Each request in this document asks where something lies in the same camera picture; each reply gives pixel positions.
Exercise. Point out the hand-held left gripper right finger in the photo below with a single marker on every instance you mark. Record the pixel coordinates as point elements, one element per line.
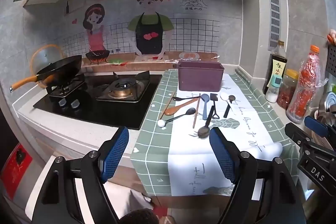
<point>221,155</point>

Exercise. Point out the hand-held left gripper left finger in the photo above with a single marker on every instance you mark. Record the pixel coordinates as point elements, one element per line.
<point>115,155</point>

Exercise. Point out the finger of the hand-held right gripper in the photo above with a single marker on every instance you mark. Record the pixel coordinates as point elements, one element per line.
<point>316,125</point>
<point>296,133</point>

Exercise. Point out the long black spoon brown bowl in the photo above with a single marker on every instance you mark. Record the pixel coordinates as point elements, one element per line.
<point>203,132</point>

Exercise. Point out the light blue spoon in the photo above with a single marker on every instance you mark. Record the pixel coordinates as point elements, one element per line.
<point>205,108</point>

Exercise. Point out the white spoon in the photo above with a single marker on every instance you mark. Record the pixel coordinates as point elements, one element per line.
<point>224,96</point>

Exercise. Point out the wooden spoon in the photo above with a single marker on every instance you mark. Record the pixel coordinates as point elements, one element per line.
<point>173,110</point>

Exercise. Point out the purple plastic box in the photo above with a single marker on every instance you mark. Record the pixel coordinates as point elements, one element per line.
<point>199,79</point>

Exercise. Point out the stainless steel pot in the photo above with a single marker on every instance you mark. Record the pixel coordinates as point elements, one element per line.
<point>328,106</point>

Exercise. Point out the plastic bottle orange cap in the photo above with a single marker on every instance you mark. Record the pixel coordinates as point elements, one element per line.
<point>304,92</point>

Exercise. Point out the green checked tablecloth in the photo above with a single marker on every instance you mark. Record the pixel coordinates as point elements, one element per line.
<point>183,161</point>

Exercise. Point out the chili jar yellow lid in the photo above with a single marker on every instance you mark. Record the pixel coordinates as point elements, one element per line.
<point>286,92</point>

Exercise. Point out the black gas stove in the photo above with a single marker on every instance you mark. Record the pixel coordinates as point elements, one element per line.
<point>118,113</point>

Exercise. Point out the salt shaker teal cap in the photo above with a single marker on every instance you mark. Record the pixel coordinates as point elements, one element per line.
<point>273,95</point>

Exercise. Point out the short black spoon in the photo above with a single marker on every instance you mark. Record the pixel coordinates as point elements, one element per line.
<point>227,111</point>

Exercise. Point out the dark brown chopstick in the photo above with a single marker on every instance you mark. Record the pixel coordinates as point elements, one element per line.
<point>196,113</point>

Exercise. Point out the black shovel-shaped spoon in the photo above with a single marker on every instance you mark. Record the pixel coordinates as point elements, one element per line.
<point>214,97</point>

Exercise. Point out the black perforated rack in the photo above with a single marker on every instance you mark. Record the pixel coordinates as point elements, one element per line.
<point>332,58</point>

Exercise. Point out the dark soy sauce bottle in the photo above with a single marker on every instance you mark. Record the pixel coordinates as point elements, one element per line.
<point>275,66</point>

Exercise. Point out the red box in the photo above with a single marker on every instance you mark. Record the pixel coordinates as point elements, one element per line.
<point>17,169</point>

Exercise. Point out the glass lid orange rim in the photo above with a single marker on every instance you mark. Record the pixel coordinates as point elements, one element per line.
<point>43,56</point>

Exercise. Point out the wall vent grille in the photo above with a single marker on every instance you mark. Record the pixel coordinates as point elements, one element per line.
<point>274,24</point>

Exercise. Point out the cartoon wall poster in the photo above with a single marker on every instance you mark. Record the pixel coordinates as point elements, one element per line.
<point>183,16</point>

